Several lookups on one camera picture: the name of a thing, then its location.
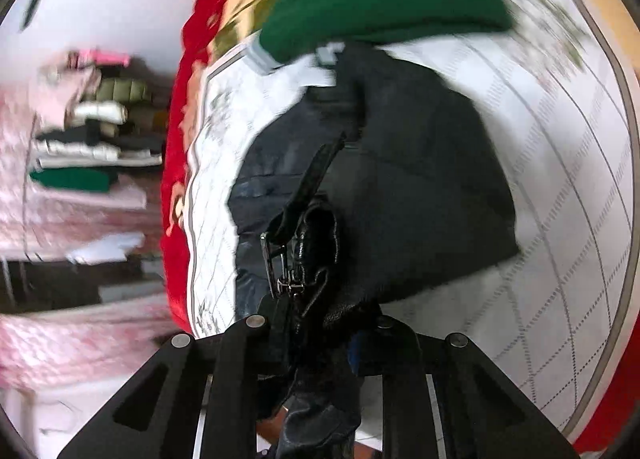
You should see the black jacket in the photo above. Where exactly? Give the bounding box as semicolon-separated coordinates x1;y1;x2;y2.
227;42;521;459

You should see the white quilted bedsheet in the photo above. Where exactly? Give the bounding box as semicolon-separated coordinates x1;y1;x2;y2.
187;0;632;432

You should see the red floral blanket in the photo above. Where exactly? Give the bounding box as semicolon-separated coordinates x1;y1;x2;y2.
160;0;321;335

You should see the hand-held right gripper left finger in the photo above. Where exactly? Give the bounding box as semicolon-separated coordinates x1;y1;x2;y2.
56;314;293;459

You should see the pile of folded clothes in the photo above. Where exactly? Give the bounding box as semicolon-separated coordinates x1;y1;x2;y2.
27;46;166;192

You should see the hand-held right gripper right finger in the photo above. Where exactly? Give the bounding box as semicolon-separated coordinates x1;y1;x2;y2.
350;315;578;459

